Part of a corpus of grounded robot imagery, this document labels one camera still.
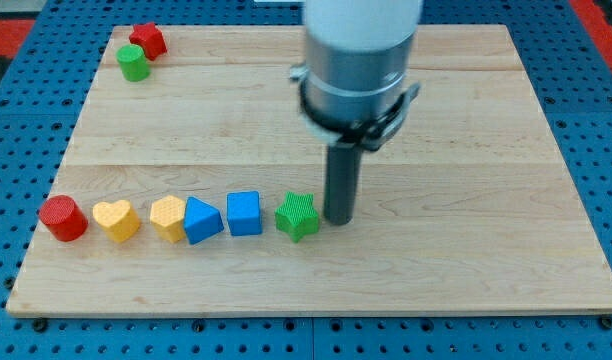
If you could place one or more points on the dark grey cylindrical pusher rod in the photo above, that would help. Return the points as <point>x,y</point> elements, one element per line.
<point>343,166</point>

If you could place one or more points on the green star block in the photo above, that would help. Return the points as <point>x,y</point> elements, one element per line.
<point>297,216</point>

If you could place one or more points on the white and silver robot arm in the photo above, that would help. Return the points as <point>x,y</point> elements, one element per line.
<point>351,92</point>

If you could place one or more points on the blue cube block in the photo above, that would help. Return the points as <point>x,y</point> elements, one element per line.
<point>244,215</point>

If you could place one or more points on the red star block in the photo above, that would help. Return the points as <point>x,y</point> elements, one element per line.
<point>150,38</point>

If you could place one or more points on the light wooden board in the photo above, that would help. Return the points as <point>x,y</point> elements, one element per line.
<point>468,211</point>

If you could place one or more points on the blue triangle block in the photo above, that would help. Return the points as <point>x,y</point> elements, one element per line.
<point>201,220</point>

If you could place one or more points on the yellow hexagon block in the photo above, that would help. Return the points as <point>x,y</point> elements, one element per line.
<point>167,218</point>

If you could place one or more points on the green cylinder block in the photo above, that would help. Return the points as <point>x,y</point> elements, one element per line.
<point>133,64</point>

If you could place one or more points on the yellow heart block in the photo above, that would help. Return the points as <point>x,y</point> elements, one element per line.
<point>119,220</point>

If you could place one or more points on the red cylinder block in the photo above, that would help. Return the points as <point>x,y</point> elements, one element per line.
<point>63,218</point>

